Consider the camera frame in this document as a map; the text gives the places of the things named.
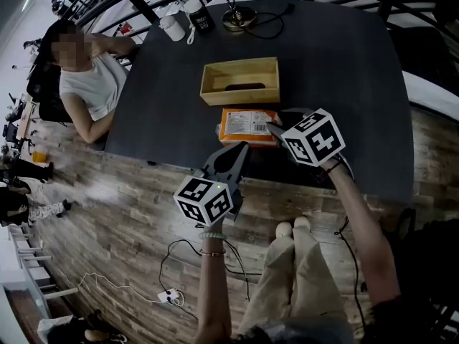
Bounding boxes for white round bottle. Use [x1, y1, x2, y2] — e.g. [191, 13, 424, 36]
[158, 14, 186, 43]

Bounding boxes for brass lamp base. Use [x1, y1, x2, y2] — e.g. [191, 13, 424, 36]
[221, 5, 258, 33]

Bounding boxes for person's beige trouser legs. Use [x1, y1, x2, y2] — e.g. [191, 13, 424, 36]
[235, 224, 356, 344]

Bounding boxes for wooden tissue holder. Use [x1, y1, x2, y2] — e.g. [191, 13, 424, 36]
[199, 56, 281, 108]

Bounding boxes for black office chair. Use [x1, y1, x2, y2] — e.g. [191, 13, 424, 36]
[26, 61, 72, 124]

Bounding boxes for person's right forearm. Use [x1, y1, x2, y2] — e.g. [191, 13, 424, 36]
[320, 158, 402, 310]

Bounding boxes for person's beige left shoe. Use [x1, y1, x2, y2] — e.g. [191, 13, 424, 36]
[275, 221, 294, 239]

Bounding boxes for person's left forearm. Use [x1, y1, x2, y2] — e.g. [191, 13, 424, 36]
[194, 220, 235, 344]

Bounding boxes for person's dark sleeve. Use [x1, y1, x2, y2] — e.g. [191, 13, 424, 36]
[367, 294, 431, 344]

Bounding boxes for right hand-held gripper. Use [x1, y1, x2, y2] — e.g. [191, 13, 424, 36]
[266, 107, 346, 168]

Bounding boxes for white floor cable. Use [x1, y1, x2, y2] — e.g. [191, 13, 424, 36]
[77, 272, 186, 307]

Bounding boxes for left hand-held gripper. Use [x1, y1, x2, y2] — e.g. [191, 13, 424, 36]
[173, 141, 250, 229]

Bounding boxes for orange tissues pack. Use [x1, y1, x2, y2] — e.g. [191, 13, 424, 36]
[215, 107, 285, 148]

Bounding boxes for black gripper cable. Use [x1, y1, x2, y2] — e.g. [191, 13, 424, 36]
[333, 216, 370, 333]

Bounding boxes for black lamp cable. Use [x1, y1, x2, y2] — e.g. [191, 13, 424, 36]
[243, 3, 296, 40]

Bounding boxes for black floor cable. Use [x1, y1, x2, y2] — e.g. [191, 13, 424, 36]
[158, 239, 265, 322]

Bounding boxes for black cup with white lid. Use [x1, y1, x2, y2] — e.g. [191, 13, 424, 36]
[183, 0, 217, 35]

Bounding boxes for white power strip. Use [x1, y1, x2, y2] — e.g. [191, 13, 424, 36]
[156, 288, 181, 305]

